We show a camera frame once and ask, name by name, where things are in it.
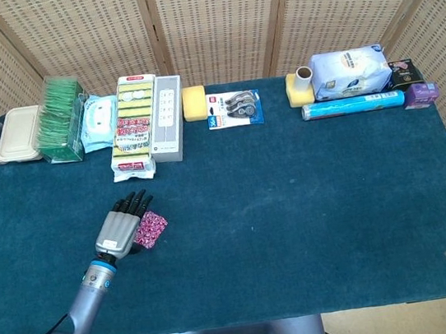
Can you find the dark blue felt table mat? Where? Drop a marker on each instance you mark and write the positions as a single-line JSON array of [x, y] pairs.
[[252, 196]]

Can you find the wooden woven folding screen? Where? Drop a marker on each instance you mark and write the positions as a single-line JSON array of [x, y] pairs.
[[219, 22]]

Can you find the beige lunch box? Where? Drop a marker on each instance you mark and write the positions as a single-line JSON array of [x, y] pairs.
[[17, 135]]

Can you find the white blue tissue pack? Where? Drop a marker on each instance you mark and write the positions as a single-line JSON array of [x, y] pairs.
[[351, 72]]

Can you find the yellow sponge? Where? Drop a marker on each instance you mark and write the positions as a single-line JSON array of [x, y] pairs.
[[296, 98], [194, 104]]

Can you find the small purple box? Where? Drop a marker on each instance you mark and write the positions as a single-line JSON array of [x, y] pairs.
[[420, 95]]

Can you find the correction tape blister pack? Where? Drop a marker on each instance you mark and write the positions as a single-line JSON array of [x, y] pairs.
[[235, 109]]

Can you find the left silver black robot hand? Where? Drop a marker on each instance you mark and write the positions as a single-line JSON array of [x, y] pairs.
[[118, 231]]

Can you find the white power strip box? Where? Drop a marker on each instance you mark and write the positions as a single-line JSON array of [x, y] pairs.
[[166, 121]]

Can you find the green tea bag box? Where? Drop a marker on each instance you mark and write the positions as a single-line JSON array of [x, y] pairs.
[[59, 123]]

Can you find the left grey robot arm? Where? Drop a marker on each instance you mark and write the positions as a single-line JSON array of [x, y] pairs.
[[62, 322]]

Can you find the black box pink print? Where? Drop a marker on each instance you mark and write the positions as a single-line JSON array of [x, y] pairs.
[[405, 75]]

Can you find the light blue wet wipes pack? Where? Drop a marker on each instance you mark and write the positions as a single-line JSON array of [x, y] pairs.
[[98, 120]]

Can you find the yellow green sponge multipack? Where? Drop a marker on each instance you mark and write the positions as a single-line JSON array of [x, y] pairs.
[[133, 134]]

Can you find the blue plastic wrap roll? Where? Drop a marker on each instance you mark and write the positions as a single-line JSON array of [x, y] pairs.
[[353, 105]]

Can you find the white paper roll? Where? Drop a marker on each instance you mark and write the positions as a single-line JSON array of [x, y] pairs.
[[304, 78]]

